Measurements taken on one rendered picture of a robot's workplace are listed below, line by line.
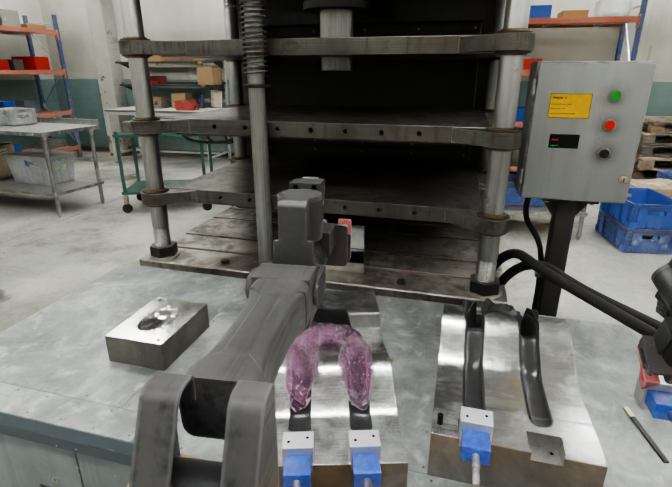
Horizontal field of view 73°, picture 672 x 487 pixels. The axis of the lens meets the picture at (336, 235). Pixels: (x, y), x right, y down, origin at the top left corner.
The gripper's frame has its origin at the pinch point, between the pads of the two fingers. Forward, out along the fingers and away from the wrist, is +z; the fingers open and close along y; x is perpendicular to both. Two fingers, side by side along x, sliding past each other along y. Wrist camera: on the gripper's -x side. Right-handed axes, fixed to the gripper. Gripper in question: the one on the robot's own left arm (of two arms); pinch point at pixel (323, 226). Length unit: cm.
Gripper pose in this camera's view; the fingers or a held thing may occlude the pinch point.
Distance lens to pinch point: 77.5
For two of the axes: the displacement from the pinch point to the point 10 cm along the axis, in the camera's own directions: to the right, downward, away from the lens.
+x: 0.0, 9.5, 3.1
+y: -9.9, -0.5, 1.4
